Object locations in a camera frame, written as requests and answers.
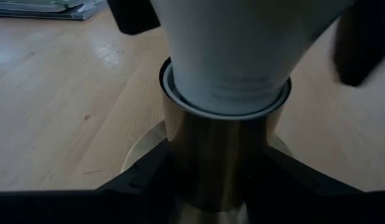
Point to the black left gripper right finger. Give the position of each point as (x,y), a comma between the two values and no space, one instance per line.
(304,202)

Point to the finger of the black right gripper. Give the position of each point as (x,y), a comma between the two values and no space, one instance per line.
(133,17)
(363,40)

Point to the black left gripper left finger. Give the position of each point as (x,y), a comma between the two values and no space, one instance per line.
(117,205)

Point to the brass lamp socket base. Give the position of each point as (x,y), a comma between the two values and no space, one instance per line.
(211,161)

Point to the white frosted lightbulb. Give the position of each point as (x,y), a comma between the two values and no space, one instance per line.
(235,46)

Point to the green notebook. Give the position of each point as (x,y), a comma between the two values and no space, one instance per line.
(33,4)

